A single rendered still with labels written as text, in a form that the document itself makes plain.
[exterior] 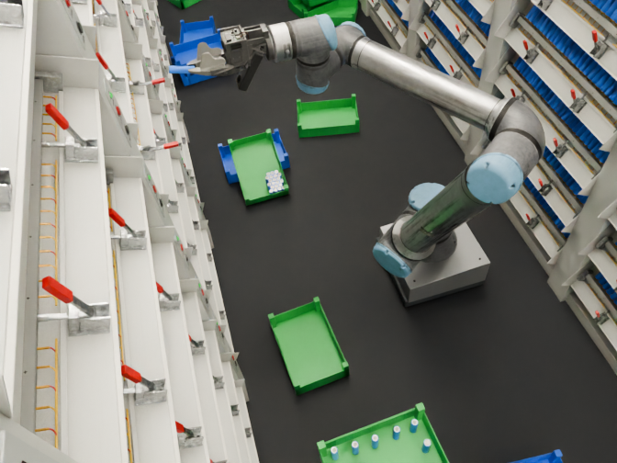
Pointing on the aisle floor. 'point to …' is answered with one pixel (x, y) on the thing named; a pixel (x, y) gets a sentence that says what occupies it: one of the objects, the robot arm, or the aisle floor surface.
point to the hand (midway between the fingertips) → (193, 69)
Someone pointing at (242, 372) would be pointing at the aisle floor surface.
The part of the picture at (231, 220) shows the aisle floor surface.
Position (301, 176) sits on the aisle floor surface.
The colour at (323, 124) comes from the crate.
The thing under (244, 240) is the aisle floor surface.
